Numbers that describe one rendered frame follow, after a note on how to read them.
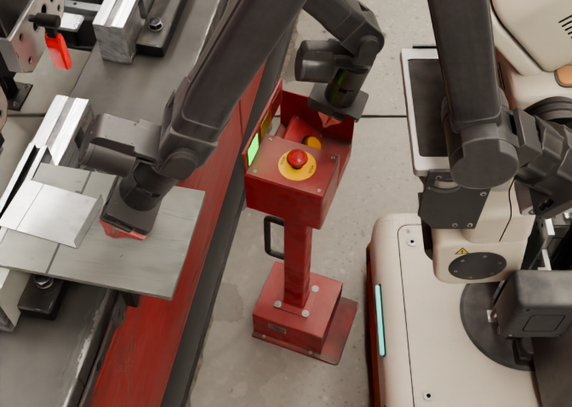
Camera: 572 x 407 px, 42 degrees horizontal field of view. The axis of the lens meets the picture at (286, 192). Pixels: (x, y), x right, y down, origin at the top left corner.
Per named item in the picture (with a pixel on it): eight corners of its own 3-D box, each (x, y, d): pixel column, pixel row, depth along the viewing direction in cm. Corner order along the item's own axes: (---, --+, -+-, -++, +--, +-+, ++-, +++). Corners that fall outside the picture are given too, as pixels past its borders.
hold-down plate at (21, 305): (54, 322, 114) (49, 313, 111) (20, 315, 114) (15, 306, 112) (118, 166, 130) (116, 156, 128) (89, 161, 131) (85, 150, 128)
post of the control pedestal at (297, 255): (302, 309, 197) (307, 195, 153) (283, 302, 198) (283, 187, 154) (309, 291, 200) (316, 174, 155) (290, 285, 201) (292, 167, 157)
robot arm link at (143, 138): (203, 163, 85) (208, 105, 90) (105, 130, 80) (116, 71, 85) (163, 210, 94) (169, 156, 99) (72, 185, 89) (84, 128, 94)
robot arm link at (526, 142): (551, 158, 86) (542, 123, 89) (492, 124, 81) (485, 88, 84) (489, 193, 92) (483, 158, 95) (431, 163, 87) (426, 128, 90)
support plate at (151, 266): (172, 300, 103) (171, 297, 102) (-7, 266, 106) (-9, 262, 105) (206, 194, 113) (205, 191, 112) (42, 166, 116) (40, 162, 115)
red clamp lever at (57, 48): (71, 74, 105) (54, 21, 97) (44, 69, 105) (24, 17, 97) (77, 65, 106) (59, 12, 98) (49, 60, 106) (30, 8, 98)
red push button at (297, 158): (303, 178, 141) (304, 167, 138) (283, 172, 142) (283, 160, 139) (310, 162, 143) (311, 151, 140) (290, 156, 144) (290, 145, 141)
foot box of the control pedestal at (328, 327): (337, 366, 201) (340, 349, 191) (251, 336, 206) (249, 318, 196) (359, 303, 211) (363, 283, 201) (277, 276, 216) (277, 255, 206)
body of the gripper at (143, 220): (100, 218, 97) (118, 195, 92) (124, 157, 103) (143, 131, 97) (145, 238, 99) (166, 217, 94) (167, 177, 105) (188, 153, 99)
